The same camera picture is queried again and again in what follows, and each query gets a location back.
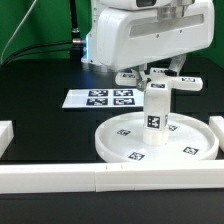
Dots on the white marker sheet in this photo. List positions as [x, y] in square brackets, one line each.
[103, 98]

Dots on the white left bracket block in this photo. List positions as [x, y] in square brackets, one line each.
[6, 135]

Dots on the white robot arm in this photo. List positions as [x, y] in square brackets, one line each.
[90, 58]

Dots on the white front rail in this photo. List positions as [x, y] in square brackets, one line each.
[111, 177]

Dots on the white round table top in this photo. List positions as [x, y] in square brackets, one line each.
[125, 139]

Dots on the white cross-shaped table base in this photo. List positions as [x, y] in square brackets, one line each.
[159, 79]

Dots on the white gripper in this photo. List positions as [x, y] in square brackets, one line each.
[132, 33]

